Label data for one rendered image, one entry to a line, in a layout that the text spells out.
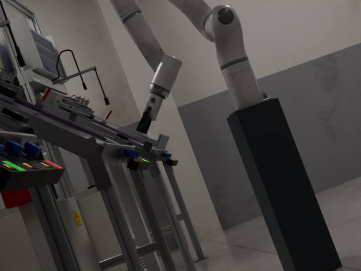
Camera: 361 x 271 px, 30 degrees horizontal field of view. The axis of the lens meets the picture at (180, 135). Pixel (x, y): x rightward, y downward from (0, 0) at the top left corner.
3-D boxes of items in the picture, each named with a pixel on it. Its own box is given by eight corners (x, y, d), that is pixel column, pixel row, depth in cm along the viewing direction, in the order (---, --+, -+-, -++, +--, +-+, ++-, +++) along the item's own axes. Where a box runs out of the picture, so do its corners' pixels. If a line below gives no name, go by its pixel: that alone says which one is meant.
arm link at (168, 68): (151, 84, 274) (150, 82, 264) (164, 54, 274) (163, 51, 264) (170, 92, 273) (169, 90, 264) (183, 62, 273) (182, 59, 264)
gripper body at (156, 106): (165, 94, 263) (154, 121, 263) (168, 97, 273) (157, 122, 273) (147, 87, 264) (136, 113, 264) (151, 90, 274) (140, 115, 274)
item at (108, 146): (129, 162, 288) (135, 147, 288) (98, 163, 222) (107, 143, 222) (126, 161, 288) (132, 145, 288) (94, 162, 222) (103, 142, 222)
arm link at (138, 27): (125, 27, 281) (163, 90, 280) (121, 20, 265) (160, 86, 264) (143, 16, 281) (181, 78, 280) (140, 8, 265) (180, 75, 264)
